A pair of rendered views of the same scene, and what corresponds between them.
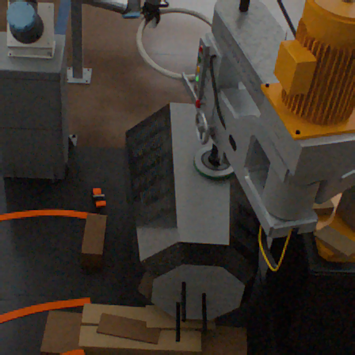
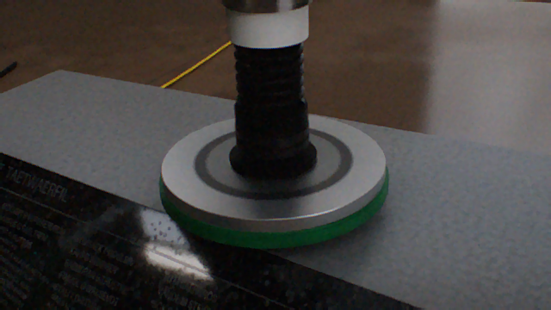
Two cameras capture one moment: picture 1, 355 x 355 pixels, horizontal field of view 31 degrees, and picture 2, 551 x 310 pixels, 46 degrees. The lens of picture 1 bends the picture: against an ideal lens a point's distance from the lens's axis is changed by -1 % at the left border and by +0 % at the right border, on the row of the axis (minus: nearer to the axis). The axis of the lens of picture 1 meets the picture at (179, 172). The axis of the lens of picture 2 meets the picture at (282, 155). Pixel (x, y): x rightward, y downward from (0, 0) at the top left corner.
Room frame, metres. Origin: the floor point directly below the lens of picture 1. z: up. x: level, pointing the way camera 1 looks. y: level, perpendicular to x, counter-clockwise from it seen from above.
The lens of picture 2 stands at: (2.66, -0.61, 1.16)
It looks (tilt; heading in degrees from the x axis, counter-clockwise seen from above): 28 degrees down; 126
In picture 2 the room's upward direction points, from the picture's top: 2 degrees counter-clockwise
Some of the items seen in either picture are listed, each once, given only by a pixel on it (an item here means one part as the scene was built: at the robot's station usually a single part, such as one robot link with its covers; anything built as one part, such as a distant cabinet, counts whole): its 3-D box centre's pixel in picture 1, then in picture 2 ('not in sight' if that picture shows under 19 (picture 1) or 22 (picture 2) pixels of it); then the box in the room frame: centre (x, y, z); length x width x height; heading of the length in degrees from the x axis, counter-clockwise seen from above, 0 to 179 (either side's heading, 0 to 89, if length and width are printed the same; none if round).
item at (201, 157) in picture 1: (215, 161); (273, 164); (2.33, -0.17, 0.86); 0.21 x 0.21 x 0.01
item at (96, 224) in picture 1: (94, 240); not in sight; (2.39, 0.44, 0.07); 0.30 x 0.12 x 0.12; 5
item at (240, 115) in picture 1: (259, 146); not in sight; (1.96, -0.30, 1.30); 0.74 x 0.23 x 0.49; 22
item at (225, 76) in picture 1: (236, 96); not in sight; (2.25, -0.20, 1.32); 0.36 x 0.22 x 0.45; 22
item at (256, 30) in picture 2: not in sight; (267, 15); (2.33, -0.17, 1.01); 0.07 x 0.07 x 0.04
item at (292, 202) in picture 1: (291, 185); not in sight; (1.72, -0.42, 1.34); 0.19 x 0.19 x 0.20
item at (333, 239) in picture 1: (337, 240); not in sight; (1.96, -0.75, 0.80); 0.20 x 0.10 x 0.05; 44
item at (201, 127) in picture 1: (209, 127); not in sight; (2.17, -0.10, 1.20); 0.15 x 0.10 x 0.15; 22
